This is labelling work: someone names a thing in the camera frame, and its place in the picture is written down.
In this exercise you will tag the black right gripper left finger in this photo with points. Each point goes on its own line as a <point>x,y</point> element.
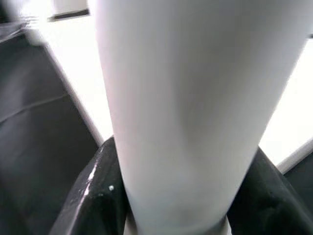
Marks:
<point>93,195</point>

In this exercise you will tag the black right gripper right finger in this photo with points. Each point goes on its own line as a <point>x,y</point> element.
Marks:
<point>271,195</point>

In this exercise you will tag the white plastic table top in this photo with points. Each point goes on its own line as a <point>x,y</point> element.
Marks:
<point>78,73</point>

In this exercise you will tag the white tapered table leg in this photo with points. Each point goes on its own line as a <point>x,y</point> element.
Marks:
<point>183,98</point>

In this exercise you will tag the black table cloth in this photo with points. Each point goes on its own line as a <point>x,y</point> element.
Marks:
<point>36,122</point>

